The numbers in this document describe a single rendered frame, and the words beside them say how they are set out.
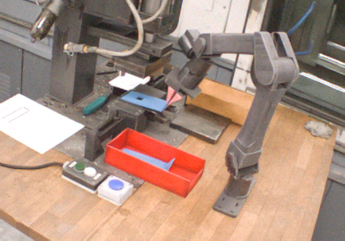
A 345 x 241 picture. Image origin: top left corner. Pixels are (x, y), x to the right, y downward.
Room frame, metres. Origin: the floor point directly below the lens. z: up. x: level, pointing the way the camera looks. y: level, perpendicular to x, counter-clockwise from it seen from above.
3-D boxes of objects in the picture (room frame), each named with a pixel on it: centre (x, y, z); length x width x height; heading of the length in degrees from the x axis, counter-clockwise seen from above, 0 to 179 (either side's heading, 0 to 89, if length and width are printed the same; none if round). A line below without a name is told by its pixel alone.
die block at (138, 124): (1.26, 0.11, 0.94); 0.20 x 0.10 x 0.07; 161
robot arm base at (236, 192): (0.98, -0.22, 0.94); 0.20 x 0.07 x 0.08; 161
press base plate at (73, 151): (1.31, 0.18, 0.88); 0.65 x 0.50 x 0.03; 161
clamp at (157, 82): (1.44, 0.08, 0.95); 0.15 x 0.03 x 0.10; 161
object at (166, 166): (1.03, 0.05, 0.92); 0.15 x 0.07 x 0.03; 78
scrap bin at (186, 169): (1.02, 0.02, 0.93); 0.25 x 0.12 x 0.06; 71
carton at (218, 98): (1.47, -0.17, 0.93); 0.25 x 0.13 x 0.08; 71
